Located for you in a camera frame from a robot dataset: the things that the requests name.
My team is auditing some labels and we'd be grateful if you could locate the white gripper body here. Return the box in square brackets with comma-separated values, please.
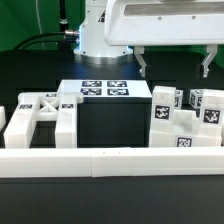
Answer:
[104, 0, 224, 46]

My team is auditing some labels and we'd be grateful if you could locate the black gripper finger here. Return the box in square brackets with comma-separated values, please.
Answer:
[134, 46, 147, 77]
[200, 44, 218, 78]

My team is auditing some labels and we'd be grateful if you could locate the white chair seat part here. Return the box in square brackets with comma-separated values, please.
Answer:
[149, 110, 222, 147]

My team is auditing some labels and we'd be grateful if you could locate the white front fence bar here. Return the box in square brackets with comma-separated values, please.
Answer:
[0, 147, 224, 178]

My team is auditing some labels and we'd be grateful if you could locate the white side block left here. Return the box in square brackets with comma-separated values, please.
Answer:
[0, 106, 6, 131]

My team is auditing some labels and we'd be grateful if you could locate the black cable with connector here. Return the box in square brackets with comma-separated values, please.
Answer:
[13, 29, 81, 51]

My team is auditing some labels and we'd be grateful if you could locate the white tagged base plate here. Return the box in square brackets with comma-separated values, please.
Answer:
[57, 80, 152, 98]

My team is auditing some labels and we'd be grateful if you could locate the white chair back frame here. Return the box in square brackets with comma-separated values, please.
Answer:
[4, 92, 84, 149]

